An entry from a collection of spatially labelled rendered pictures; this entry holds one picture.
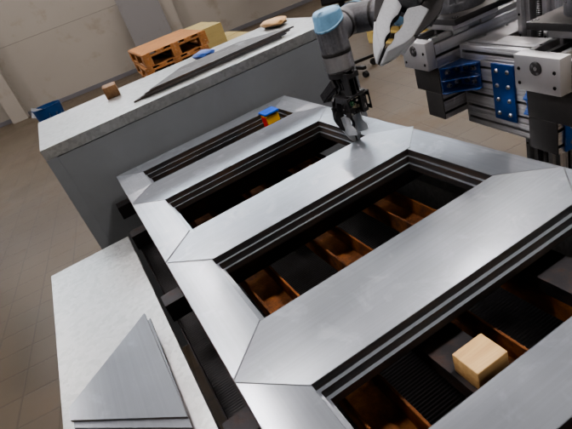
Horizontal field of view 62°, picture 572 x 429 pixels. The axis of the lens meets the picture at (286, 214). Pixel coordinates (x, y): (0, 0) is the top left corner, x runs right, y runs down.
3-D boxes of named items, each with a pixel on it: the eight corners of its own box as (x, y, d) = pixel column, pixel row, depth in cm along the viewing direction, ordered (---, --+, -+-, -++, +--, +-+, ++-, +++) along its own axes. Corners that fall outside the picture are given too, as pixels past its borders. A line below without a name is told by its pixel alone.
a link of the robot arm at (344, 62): (317, 58, 123) (342, 46, 125) (321, 75, 125) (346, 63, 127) (332, 60, 117) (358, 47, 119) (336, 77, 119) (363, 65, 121)
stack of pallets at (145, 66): (154, 112, 629) (124, 51, 589) (208, 88, 646) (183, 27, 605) (170, 130, 530) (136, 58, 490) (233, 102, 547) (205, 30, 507)
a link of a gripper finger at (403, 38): (399, 82, 70) (427, 25, 69) (399, 69, 64) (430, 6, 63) (380, 75, 70) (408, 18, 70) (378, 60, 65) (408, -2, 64)
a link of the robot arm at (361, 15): (386, 23, 125) (368, 37, 118) (348, 30, 132) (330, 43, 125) (379, -9, 122) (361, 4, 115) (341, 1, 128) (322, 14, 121)
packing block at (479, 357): (480, 391, 68) (477, 374, 66) (454, 371, 72) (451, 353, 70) (510, 368, 70) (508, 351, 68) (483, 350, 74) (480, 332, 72)
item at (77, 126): (46, 161, 165) (39, 151, 163) (42, 130, 215) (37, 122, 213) (345, 25, 200) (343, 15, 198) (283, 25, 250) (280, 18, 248)
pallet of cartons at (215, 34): (243, 53, 790) (227, 10, 757) (264, 60, 690) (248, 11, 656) (196, 72, 777) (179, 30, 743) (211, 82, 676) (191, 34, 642)
